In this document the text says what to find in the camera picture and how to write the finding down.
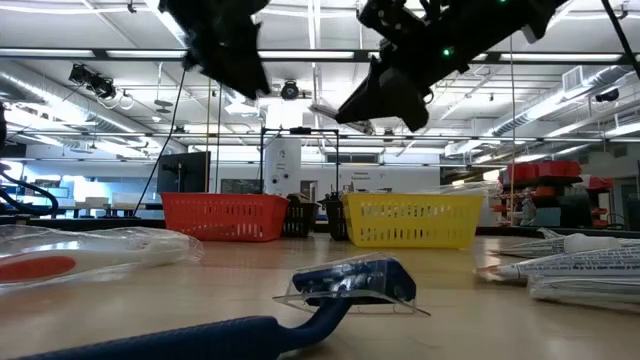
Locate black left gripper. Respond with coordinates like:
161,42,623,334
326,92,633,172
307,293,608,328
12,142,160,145
158,0,271,100

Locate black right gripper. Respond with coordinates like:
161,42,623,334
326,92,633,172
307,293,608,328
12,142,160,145
334,0,501,132

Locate blue razor with clear cap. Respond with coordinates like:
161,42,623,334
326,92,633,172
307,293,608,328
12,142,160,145
14,253,431,360

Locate red white toothbrush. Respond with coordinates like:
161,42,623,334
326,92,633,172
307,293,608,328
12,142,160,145
0,224,205,291

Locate black monitor on stand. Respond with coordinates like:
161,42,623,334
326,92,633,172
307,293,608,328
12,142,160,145
157,151,212,195

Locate yellow plastic basket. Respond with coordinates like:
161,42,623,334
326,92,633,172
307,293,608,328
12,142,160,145
341,192,485,250

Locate black plastic basket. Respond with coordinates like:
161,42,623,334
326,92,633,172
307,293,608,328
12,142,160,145
319,197,349,242
282,194,320,239

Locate red plastic basket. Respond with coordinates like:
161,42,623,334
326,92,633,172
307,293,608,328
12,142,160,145
160,192,291,243

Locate bin rack with red bins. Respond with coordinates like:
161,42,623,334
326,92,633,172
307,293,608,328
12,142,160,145
488,159,584,229

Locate black tube stand frame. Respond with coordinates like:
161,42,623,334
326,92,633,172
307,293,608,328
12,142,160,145
259,127,341,201

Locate tan hanging rope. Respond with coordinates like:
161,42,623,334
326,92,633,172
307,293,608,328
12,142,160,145
508,37,517,226

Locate black overhead frame bar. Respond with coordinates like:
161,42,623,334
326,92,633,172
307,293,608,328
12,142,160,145
0,48,640,65

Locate black hanging cable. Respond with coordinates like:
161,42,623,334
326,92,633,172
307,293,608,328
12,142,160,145
132,69,187,216

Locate silver air duct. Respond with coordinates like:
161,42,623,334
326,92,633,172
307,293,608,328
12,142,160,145
492,64,631,139
0,59,146,136

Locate thick black cable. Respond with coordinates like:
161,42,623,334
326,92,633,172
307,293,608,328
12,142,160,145
0,162,60,217

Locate white wire shelf red bins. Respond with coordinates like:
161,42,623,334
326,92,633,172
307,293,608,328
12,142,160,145
587,175,615,229

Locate black diagonal frame strut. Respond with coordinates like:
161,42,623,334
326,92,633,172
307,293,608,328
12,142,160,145
599,0,640,81

